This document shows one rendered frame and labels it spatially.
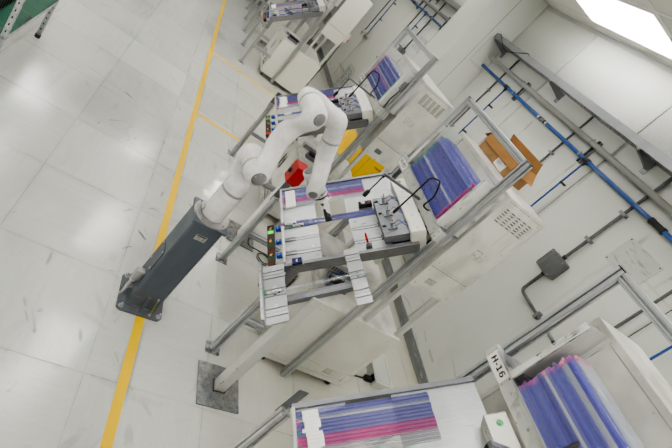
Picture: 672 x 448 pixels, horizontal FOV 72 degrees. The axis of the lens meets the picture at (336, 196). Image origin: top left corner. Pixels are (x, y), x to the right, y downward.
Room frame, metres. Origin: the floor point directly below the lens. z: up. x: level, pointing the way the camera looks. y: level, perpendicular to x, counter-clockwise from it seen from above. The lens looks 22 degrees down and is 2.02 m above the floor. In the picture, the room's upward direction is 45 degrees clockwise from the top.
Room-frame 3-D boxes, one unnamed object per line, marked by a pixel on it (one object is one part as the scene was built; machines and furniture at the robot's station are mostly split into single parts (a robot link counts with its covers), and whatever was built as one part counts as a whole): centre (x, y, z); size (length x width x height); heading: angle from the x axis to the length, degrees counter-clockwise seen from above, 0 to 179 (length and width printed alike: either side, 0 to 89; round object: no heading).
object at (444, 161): (2.56, -0.37, 1.52); 0.51 x 0.13 x 0.27; 30
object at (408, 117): (3.95, 0.25, 0.95); 1.35 x 0.82 x 1.90; 120
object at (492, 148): (2.81, -0.58, 1.82); 0.68 x 0.30 x 0.20; 30
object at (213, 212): (1.95, 0.37, 0.79); 0.19 x 0.19 x 0.18
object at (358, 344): (2.68, -0.45, 0.31); 0.70 x 0.65 x 0.62; 30
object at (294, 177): (3.07, 0.32, 0.39); 0.24 x 0.24 x 0.78; 30
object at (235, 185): (1.97, 0.39, 1.00); 0.19 x 0.12 x 0.24; 44
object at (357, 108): (3.83, 0.42, 0.66); 1.01 x 0.73 x 1.31; 120
